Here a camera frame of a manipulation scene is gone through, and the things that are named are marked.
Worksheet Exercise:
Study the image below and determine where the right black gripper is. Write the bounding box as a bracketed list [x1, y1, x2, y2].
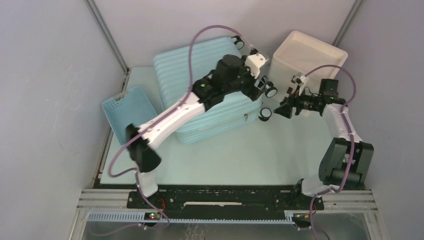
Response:
[274, 84, 319, 119]

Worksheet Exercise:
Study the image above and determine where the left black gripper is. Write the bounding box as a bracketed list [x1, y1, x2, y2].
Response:
[223, 55, 268, 101]

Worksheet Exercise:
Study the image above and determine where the light blue ribbed suitcase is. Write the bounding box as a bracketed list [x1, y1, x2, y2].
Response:
[153, 36, 263, 144]

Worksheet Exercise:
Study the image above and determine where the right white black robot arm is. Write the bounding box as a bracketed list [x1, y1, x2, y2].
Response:
[274, 79, 374, 209]

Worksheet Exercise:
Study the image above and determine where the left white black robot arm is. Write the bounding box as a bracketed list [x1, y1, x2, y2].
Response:
[125, 53, 269, 208]

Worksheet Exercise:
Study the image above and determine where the cream plastic drawer cabinet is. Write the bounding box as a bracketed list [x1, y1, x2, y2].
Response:
[268, 30, 350, 115]

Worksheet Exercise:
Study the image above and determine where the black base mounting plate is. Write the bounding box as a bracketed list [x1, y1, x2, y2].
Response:
[126, 184, 324, 221]

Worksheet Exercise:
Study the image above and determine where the blue perforated plastic basket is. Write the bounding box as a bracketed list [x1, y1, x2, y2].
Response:
[101, 86, 158, 145]

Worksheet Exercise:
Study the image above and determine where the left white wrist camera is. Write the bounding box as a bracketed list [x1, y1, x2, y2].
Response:
[244, 53, 270, 79]

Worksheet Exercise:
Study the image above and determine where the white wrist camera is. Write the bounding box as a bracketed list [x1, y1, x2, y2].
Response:
[291, 73, 309, 96]
[244, 53, 270, 79]

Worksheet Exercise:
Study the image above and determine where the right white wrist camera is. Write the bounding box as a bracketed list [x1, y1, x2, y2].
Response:
[291, 73, 309, 96]

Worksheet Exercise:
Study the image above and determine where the aluminium frame rail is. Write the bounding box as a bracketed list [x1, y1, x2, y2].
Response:
[68, 185, 388, 240]

